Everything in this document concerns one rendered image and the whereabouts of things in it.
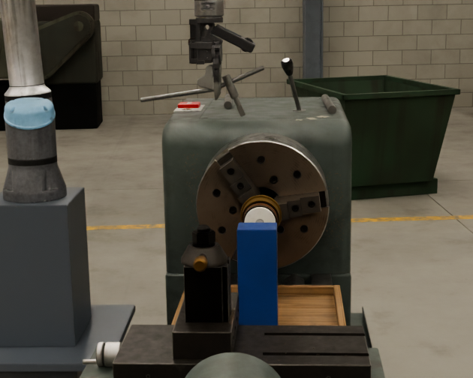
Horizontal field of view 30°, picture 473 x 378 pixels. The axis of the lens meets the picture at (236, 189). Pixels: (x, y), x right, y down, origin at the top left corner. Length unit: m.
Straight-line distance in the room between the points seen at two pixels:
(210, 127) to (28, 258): 0.55
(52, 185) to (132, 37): 10.00
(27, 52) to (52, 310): 0.63
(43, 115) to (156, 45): 10.00
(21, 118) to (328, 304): 0.82
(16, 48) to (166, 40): 9.87
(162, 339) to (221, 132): 0.77
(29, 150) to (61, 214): 0.17
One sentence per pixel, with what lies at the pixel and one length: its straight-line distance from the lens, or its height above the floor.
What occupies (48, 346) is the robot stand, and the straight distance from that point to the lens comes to 2.21.
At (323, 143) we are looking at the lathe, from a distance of 2.21.
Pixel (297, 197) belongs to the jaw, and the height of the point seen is 1.11.
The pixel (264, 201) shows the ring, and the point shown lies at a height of 1.12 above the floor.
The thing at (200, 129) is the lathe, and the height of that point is 1.24.
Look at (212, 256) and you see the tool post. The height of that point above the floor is 1.14.
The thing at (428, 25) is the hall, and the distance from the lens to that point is 12.47.
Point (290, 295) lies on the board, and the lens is 2.07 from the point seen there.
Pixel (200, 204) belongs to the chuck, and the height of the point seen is 1.09.
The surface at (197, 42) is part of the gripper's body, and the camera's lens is 2.31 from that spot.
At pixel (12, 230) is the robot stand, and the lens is 2.13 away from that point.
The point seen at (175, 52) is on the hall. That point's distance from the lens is 12.09.
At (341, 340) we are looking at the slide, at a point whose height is 0.97.
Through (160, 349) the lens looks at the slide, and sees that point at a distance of 1.56.
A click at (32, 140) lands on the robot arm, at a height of 1.24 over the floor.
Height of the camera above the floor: 1.57
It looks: 12 degrees down
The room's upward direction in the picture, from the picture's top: 1 degrees counter-clockwise
